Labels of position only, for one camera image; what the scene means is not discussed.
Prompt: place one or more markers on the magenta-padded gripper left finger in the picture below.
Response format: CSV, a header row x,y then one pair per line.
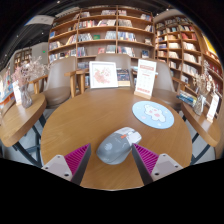
x,y
76,159

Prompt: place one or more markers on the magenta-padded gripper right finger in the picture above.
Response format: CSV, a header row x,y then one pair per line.
x,y
146,159

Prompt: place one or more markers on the grey computer mouse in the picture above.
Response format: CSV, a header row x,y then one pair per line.
x,y
115,146

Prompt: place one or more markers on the round light blue mouse pad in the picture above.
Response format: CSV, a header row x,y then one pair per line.
x,y
153,115

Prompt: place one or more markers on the wooden side table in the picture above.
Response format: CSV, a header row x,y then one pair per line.
x,y
20,120
203,125

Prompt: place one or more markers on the brown padded wooden armchair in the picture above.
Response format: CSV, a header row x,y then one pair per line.
x,y
60,86
165,90
37,81
113,59

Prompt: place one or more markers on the stack of books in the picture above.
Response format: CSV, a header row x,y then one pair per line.
x,y
187,98

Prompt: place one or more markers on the vase with beige dried flowers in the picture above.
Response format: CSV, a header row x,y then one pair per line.
x,y
199,105

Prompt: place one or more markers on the vase with pink dried flowers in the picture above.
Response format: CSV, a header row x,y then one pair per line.
x,y
26,96

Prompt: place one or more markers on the white sign on wooden base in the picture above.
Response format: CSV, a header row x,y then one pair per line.
x,y
145,78

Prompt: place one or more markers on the small white table sign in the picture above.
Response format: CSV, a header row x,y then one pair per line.
x,y
16,93
213,107

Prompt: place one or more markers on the dark standing book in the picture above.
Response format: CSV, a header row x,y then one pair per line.
x,y
123,77

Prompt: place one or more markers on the white framed floral picture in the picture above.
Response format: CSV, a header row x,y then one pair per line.
x,y
103,75

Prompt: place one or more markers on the orange display table with books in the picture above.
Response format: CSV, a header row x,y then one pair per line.
x,y
6,90

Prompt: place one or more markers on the wooden bookshelf with yellow poster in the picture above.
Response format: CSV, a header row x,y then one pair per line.
x,y
186,53

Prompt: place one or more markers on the distant wooden bookshelf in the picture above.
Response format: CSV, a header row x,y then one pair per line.
x,y
22,58

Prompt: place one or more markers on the wide wooden bookshelf with books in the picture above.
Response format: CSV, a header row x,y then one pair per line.
x,y
100,33

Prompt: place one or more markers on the white hanging ceiling sign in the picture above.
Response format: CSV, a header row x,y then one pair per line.
x,y
40,20

